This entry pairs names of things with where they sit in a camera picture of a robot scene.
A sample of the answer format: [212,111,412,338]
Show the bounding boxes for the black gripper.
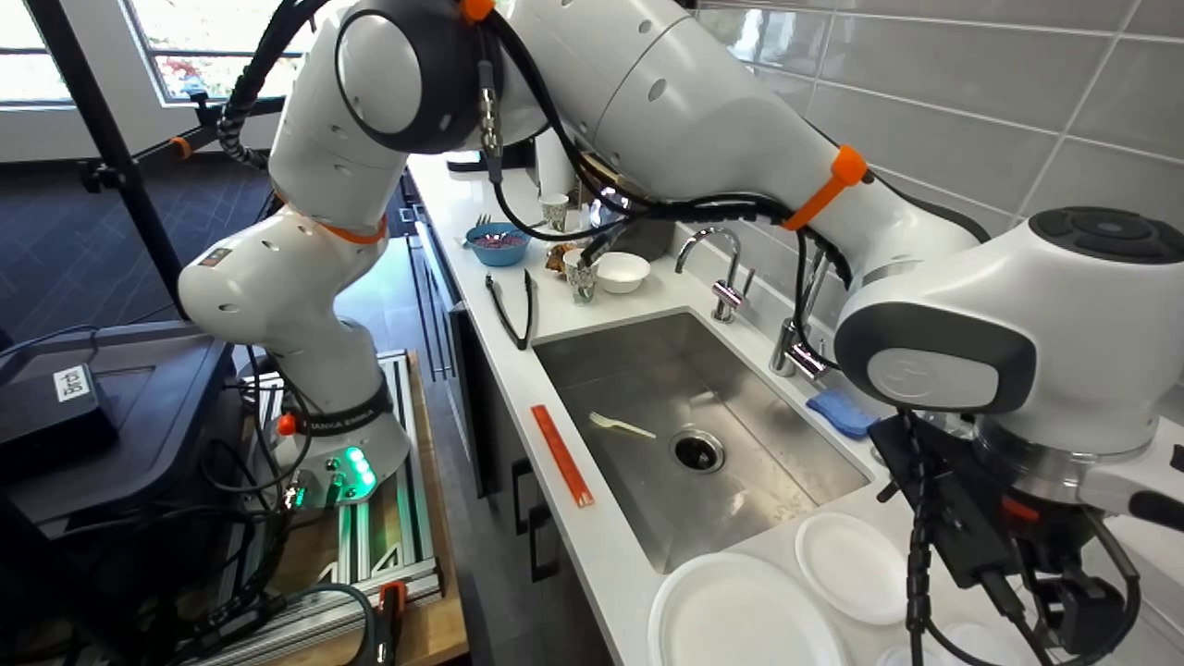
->
[986,515,1143,657]

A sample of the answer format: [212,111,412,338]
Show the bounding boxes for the small white plate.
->
[793,510,916,630]

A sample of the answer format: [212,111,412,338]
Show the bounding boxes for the large white plate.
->
[643,551,852,666]

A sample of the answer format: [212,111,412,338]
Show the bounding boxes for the blue sponge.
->
[805,386,881,444]

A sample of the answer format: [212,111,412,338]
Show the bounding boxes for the tall chrome faucet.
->
[771,245,847,386]

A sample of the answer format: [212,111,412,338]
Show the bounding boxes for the sink drain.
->
[670,425,733,476]

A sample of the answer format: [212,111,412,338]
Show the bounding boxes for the small chrome faucet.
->
[672,227,757,324]

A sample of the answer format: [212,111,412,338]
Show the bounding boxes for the pale utensil in sink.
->
[588,412,661,444]

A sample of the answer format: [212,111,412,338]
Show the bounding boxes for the stainless steel sink basin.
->
[529,307,872,578]

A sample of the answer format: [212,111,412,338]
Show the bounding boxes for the orange strip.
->
[529,402,596,510]

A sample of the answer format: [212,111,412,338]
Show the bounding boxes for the white bowl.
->
[592,248,654,296]

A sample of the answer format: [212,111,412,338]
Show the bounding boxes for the white paper cup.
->
[566,251,602,307]

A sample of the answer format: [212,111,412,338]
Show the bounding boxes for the black kitchen tongs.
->
[481,267,540,354]

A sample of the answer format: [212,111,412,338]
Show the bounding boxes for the dark base cabinet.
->
[390,158,623,666]

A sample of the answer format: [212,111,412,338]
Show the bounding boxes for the wooden base board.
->
[264,354,475,666]

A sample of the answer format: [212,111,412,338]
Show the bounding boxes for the white paper towel roll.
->
[533,126,577,200]

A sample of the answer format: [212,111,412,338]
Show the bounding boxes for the blue bowl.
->
[461,219,533,270]

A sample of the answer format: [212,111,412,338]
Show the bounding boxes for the black bin with QR label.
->
[0,319,253,666]

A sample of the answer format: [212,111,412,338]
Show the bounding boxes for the bright window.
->
[0,0,300,115]

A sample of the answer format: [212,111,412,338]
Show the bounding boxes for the black tripod stand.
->
[24,0,294,324]

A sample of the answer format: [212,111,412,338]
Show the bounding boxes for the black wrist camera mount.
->
[866,412,1031,592]

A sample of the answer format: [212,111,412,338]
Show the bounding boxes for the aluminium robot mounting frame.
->
[197,346,444,666]

